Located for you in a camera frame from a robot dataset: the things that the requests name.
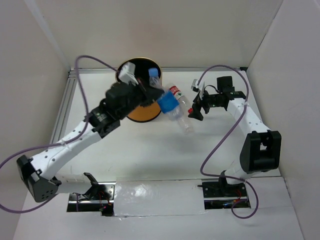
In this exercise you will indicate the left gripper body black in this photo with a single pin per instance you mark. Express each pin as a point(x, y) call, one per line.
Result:
point(137, 98)

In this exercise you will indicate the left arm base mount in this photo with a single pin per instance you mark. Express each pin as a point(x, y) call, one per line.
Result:
point(100, 201)

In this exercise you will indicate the white tape patch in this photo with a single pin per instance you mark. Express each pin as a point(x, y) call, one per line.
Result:
point(158, 198)

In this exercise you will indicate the blue label clear bottle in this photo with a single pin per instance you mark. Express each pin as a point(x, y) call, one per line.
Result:
point(168, 103)

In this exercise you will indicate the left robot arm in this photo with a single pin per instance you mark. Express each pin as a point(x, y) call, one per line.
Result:
point(38, 172)

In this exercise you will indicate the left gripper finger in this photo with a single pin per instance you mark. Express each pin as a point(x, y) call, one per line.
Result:
point(139, 83)
point(151, 96)

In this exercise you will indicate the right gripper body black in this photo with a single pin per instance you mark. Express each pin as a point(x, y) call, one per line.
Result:
point(210, 100)

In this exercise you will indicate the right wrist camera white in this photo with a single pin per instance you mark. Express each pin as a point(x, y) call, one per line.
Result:
point(198, 87)

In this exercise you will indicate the orange cylindrical bin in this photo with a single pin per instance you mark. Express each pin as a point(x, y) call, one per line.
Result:
point(142, 66)

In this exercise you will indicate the red label clear bottle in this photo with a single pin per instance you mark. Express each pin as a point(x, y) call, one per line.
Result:
point(181, 98)

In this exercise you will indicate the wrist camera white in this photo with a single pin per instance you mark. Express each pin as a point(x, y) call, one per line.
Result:
point(127, 74)
point(198, 87)

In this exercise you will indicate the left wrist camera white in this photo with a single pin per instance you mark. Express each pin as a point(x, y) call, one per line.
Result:
point(127, 74)

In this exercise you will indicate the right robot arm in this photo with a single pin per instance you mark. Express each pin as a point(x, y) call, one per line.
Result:
point(262, 146)

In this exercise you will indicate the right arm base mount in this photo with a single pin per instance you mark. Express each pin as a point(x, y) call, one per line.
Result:
point(219, 196)

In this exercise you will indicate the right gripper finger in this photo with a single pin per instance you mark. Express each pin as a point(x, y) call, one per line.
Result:
point(195, 114)
point(198, 100)

